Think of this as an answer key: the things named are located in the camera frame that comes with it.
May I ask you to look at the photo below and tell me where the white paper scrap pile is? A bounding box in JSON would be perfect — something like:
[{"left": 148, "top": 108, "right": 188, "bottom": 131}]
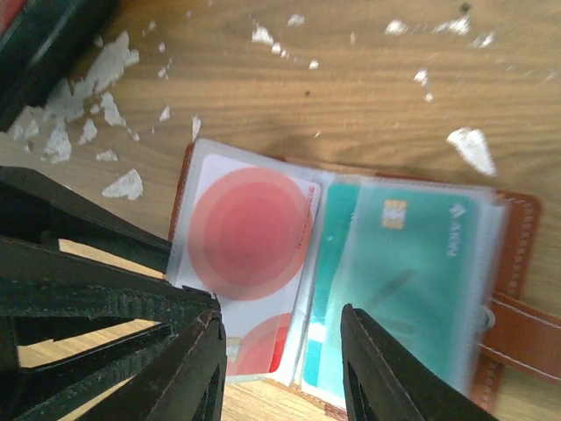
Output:
[{"left": 8, "top": 30, "right": 141, "bottom": 166}]

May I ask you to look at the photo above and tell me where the white paper scrap small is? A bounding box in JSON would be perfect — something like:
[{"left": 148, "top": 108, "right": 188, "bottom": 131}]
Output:
[{"left": 446, "top": 127, "right": 497, "bottom": 177}]

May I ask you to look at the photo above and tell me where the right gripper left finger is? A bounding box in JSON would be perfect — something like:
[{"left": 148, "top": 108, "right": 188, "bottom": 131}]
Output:
[{"left": 82, "top": 310, "right": 226, "bottom": 420}]

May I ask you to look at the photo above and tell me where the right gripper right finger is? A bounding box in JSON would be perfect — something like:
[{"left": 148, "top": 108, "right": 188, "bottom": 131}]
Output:
[{"left": 340, "top": 303, "right": 494, "bottom": 421}]

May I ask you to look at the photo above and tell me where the black bin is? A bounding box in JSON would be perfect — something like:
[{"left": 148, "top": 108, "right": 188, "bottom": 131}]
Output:
[{"left": 1, "top": 0, "right": 120, "bottom": 132}]

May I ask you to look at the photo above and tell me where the brown leather card holder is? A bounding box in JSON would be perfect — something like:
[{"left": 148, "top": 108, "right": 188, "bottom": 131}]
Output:
[{"left": 167, "top": 139, "right": 560, "bottom": 419}]

